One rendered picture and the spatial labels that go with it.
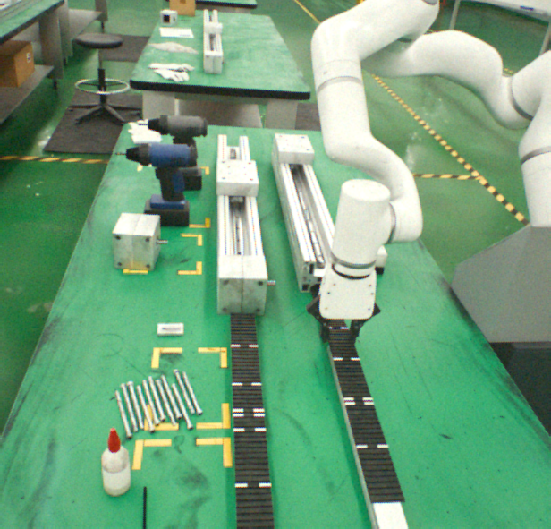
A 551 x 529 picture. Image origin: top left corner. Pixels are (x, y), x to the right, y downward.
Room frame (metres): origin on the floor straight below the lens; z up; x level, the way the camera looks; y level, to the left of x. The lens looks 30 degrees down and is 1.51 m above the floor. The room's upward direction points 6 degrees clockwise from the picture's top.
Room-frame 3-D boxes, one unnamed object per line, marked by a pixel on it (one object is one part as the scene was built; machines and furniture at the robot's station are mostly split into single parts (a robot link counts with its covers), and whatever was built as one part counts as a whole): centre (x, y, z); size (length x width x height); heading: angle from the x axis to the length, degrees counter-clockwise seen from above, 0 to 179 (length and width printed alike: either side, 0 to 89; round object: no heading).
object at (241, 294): (1.00, 0.06, 0.83); 0.12 x 0.09 x 0.10; 98
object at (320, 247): (1.46, -0.06, 0.82); 0.80 x 0.10 x 0.09; 8
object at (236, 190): (1.43, 0.13, 0.87); 0.16 x 0.11 x 0.07; 8
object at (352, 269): (0.88, -0.14, 0.99); 0.09 x 0.08 x 0.03; 98
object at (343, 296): (0.88, -0.14, 0.93); 0.10 x 0.07 x 0.11; 98
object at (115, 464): (0.52, 0.19, 0.84); 0.04 x 0.04 x 0.12
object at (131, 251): (1.13, 0.32, 0.83); 0.11 x 0.10 x 0.10; 94
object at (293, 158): (1.71, -0.02, 0.87); 0.16 x 0.11 x 0.07; 8
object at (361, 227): (0.88, -0.15, 1.07); 0.09 x 0.08 x 0.13; 106
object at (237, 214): (1.43, 0.13, 0.82); 0.80 x 0.10 x 0.09; 8
